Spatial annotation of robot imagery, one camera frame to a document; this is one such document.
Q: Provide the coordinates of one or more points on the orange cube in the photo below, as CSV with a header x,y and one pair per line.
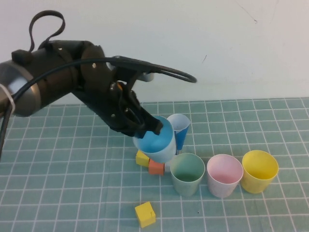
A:
x,y
155,168

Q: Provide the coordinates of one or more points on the dark blue paper cone cup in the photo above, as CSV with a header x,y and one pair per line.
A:
x,y
181,139

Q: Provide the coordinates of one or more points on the green white-grid tablecloth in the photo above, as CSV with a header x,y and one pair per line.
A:
x,y
72,181

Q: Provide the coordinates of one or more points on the grey white cube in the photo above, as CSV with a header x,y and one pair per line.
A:
x,y
167,168

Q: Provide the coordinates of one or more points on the green plastic cup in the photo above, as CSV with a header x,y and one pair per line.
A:
x,y
186,186

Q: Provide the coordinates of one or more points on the pink plastic cup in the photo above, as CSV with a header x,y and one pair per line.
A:
x,y
222,188

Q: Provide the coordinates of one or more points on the yellow plastic cup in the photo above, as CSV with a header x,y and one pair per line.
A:
x,y
256,183

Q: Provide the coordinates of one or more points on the yellow cube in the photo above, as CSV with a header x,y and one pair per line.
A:
x,y
141,159
144,215

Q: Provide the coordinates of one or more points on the light blue plastic cup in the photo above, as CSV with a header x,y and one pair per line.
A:
x,y
154,145

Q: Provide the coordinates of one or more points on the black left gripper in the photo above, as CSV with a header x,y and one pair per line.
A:
x,y
106,104

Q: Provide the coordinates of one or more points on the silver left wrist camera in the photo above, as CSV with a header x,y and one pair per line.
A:
x,y
148,77

